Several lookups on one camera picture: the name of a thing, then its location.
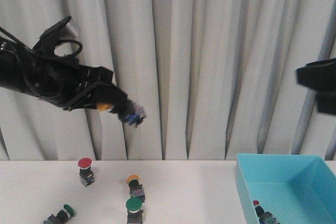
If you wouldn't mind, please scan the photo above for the red push button switch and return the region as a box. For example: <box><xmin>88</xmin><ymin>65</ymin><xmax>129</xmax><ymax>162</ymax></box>
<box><xmin>253</xmin><ymin>200</ymin><xmax>280</xmax><ymax>224</ymax></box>

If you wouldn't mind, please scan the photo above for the white pleated curtain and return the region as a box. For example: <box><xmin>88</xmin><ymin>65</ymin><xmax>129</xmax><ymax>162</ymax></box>
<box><xmin>1</xmin><ymin>0</ymin><xmax>335</xmax><ymax>160</ymax></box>

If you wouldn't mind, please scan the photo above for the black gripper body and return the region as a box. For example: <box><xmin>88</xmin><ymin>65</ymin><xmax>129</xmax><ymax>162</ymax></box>
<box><xmin>296</xmin><ymin>58</ymin><xmax>335</xmax><ymax>115</ymax></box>
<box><xmin>15</xmin><ymin>48</ymin><xmax>113</xmax><ymax>111</ymax></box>

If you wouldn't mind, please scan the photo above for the yellow push button on table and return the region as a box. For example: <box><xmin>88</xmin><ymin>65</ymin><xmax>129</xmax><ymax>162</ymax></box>
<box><xmin>126</xmin><ymin>174</ymin><xmax>145</xmax><ymax>203</ymax></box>

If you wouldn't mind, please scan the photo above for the lying green push button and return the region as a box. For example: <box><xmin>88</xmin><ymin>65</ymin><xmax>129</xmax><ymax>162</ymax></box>
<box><xmin>42</xmin><ymin>204</ymin><xmax>75</xmax><ymax>224</ymax></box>

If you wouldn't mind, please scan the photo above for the upright green push button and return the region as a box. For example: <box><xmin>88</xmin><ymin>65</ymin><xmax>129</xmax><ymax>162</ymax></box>
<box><xmin>125</xmin><ymin>197</ymin><xmax>143</xmax><ymax>224</ymax></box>

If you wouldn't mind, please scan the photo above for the yellow push button switch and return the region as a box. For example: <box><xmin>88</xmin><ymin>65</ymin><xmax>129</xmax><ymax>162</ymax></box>
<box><xmin>96</xmin><ymin>101</ymin><xmax>146</xmax><ymax>127</ymax></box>

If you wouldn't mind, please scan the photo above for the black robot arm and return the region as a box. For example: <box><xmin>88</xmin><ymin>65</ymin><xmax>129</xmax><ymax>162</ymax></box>
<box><xmin>1</xmin><ymin>38</ymin><xmax>135</xmax><ymax>122</ymax></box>

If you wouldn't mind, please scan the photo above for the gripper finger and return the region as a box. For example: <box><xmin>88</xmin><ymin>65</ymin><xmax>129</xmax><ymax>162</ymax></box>
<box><xmin>68</xmin><ymin>84</ymin><xmax>130</xmax><ymax>111</ymax></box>

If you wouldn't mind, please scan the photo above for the light blue plastic box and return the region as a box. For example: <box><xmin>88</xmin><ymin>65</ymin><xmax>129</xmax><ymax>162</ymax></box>
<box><xmin>236</xmin><ymin>154</ymin><xmax>335</xmax><ymax>223</ymax></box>

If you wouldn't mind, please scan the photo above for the red push button on table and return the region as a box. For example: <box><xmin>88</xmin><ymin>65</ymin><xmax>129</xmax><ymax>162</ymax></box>
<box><xmin>78</xmin><ymin>157</ymin><xmax>95</xmax><ymax>187</ymax></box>

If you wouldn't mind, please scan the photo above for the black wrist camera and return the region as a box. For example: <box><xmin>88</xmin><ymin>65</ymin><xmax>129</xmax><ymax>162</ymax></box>
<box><xmin>33</xmin><ymin>16</ymin><xmax>83</xmax><ymax>60</ymax></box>

